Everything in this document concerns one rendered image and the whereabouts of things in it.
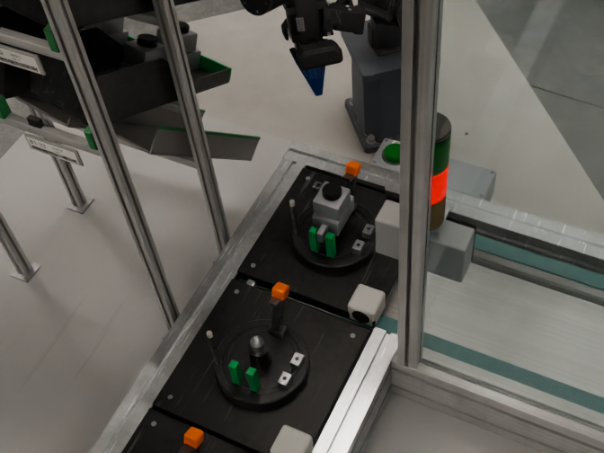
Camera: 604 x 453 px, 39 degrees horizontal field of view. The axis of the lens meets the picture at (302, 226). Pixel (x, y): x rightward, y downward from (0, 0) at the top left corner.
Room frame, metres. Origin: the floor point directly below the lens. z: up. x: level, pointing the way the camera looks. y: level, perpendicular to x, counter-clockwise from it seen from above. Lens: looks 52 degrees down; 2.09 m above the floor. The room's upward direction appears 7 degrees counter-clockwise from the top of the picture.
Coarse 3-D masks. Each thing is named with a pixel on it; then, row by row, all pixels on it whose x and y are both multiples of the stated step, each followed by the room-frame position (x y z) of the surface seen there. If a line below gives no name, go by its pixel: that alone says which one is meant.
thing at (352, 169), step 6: (354, 162) 0.92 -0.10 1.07; (348, 168) 0.91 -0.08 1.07; (354, 168) 0.90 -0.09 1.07; (348, 174) 0.90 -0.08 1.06; (354, 174) 0.90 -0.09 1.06; (342, 180) 0.89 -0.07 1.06; (348, 180) 0.89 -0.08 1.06; (354, 180) 0.90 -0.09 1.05; (348, 186) 0.90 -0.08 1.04; (354, 186) 0.90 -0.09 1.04; (354, 192) 0.90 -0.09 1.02
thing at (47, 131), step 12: (156, 24) 0.92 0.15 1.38; (0, 36) 0.82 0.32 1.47; (12, 36) 0.82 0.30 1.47; (24, 36) 0.81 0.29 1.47; (24, 48) 0.81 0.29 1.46; (36, 48) 0.80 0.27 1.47; (48, 48) 0.79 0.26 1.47; (168, 108) 0.93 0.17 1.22; (180, 108) 0.92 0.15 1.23; (0, 120) 0.87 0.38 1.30; (12, 120) 0.85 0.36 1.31; (24, 120) 0.85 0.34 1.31; (36, 132) 0.83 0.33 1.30; (48, 132) 0.82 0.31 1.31; (60, 132) 0.82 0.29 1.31; (72, 144) 0.80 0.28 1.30; (84, 144) 0.79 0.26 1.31
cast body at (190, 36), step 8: (184, 24) 1.06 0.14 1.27; (160, 32) 1.05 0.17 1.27; (184, 32) 1.05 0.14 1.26; (192, 32) 1.06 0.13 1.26; (160, 40) 1.05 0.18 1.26; (184, 40) 1.04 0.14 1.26; (192, 40) 1.05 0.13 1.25; (192, 48) 1.04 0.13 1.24; (192, 56) 1.04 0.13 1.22; (192, 64) 1.04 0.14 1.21
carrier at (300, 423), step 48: (240, 288) 0.78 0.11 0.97; (240, 336) 0.68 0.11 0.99; (288, 336) 0.66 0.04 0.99; (336, 336) 0.66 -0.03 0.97; (192, 384) 0.62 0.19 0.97; (240, 384) 0.59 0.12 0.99; (288, 384) 0.58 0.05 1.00; (336, 384) 0.59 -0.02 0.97; (240, 432) 0.53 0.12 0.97; (288, 432) 0.51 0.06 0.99
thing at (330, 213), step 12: (324, 192) 0.84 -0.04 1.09; (336, 192) 0.84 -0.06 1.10; (348, 192) 0.85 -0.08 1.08; (324, 204) 0.83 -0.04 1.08; (336, 204) 0.82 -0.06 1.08; (348, 204) 0.84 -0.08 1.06; (324, 216) 0.83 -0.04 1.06; (336, 216) 0.82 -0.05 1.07; (348, 216) 0.84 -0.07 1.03; (324, 228) 0.81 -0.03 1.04; (336, 228) 0.81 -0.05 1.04
